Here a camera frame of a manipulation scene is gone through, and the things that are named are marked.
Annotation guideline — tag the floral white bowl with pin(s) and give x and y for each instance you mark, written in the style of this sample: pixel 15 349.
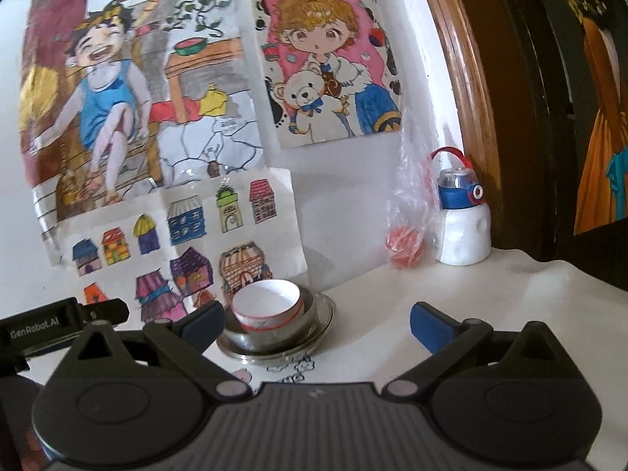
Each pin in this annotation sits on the floral white bowl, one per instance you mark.
pixel 267 301

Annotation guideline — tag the child with teddy wall poster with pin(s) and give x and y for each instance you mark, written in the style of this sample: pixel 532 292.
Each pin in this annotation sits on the child with teddy wall poster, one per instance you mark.
pixel 324 59

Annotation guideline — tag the white printed tablecloth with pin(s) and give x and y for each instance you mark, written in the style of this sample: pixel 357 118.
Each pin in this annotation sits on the white printed tablecloth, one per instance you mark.
pixel 373 314

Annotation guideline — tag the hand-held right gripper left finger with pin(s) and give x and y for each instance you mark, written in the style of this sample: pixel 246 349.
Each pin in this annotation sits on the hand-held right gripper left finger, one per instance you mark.
pixel 203 326

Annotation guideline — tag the wooden door frame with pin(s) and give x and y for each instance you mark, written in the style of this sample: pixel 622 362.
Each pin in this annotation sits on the wooden door frame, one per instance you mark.
pixel 466 59

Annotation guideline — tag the dark door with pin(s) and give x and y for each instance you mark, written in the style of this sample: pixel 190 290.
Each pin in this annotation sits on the dark door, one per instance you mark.
pixel 530 108

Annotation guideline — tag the orange dress figure door poster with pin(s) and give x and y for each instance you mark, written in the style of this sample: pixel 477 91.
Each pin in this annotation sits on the orange dress figure door poster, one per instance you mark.
pixel 603 122

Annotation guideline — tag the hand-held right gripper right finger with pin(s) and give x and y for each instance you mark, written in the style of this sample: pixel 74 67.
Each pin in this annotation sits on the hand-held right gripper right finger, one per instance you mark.
pixel 431 326

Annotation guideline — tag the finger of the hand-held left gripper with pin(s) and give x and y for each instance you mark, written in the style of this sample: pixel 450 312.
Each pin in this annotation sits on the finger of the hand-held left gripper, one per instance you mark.
pixel 105 311

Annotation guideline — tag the colourful houses drawing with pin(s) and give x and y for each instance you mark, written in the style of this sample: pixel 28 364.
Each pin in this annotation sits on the colourful houses drawing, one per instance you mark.
pixel 196 225

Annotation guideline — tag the white and blue water bottle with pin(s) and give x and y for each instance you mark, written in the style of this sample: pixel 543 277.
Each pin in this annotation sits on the white and blue water bottle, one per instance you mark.
pixel 463 235

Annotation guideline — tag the stainless steel bowl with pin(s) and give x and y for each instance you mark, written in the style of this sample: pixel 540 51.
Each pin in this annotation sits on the stainless steel bowl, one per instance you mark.
pixel 310 314

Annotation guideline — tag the boy with fan wall poster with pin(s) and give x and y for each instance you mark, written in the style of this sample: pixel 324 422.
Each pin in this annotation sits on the boy with fan wall poster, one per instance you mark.
pixel 122 98

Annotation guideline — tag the clear plastic bag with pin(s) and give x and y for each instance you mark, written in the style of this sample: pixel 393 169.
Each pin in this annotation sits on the clear plastic bag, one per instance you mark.
pixel 407 235

